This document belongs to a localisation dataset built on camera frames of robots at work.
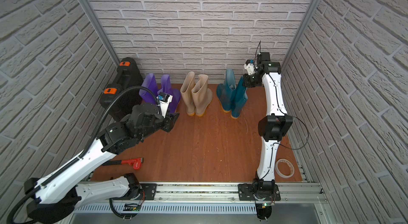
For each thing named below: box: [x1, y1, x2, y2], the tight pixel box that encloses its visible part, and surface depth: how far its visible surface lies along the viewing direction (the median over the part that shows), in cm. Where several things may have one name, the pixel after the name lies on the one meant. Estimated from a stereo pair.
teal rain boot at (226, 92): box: [216, 68, 237, 113], surface depth 93 cm
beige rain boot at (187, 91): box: [180, 71, 196, 117], surface depth 85 cm
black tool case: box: [99, 57, 144, 123], surface depth 87 cm
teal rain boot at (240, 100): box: [231, 75, 249, 119], surface depth 89 cm
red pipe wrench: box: [101, 157, 144, 170], surface depth 83 cm
